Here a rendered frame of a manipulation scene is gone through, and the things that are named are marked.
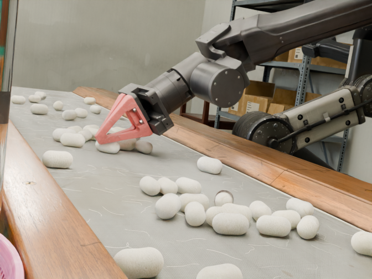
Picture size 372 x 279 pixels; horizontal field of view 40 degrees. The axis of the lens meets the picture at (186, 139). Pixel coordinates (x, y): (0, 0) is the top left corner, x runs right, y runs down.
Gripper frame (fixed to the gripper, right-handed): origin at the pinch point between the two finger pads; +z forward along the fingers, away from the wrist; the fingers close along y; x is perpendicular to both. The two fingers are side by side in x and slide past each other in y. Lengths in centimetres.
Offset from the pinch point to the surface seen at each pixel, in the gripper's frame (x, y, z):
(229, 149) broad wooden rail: 13.0, 2.1, -16.1
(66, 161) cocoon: -3.6, 11.3, 6.9
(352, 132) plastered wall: 149, -178, -167
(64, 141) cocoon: -1.6, -3.5, 4.5
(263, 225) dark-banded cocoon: 4.4, 35.1, -3.0
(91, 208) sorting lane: -3.2, 26.7, 8.4
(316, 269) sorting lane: 5.5, 42.4, -2.5
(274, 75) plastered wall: 128, -283, -190
